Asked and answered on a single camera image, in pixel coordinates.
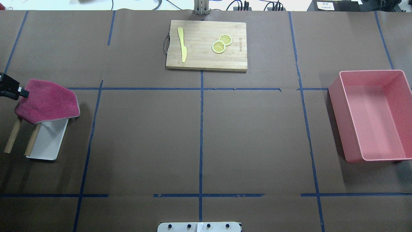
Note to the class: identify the magenta cleaning cloth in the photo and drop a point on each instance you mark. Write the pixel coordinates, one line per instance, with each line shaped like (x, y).
(47, 101)

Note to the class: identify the yellow plastic knife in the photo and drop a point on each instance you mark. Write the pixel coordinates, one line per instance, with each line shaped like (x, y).
(180, 31)

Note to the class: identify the lemon slice front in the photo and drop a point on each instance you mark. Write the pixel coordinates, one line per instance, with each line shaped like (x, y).
(218, 47)

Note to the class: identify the lemon slice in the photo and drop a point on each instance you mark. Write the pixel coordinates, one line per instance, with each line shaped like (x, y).
(226, 39)
(218, 47)

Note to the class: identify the wooden cutting board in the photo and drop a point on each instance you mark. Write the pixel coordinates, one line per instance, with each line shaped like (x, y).
(198, 38)

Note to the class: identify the lemon slice back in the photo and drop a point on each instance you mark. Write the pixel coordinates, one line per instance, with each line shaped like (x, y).
(226, 39)

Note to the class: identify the white rectangular tray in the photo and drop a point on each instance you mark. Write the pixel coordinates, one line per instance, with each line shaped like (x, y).
(46, 139)

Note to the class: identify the pink plastic bin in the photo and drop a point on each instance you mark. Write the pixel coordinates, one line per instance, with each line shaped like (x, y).
(373, 110)

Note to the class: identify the aluminium frame post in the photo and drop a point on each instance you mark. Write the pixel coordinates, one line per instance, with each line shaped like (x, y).
(201, 7)

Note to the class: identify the white camera pole mount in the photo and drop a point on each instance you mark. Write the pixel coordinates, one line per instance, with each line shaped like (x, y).
(200, 227)

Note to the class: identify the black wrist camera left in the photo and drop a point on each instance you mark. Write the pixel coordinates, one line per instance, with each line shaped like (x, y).
(10, 88)

